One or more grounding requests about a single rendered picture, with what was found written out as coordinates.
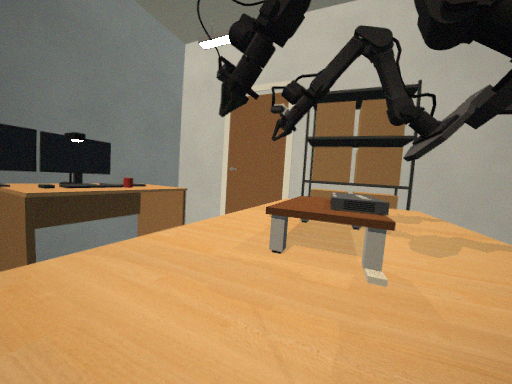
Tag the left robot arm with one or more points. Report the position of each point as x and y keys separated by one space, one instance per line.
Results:
x=443 y=25

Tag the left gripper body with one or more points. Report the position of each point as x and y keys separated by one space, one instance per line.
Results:
x=243 y=77

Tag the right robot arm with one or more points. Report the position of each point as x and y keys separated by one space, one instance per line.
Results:
x=380 y=53

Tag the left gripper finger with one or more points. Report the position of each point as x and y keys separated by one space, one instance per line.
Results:
x=240 y=103
x=233 y=101

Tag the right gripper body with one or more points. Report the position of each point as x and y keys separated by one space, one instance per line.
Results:
x=293 y=115

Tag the dark grey network switch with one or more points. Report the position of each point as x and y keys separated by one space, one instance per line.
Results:
x=362 y=203

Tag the brown wooden stand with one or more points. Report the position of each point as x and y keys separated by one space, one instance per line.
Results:
x=318 y=209

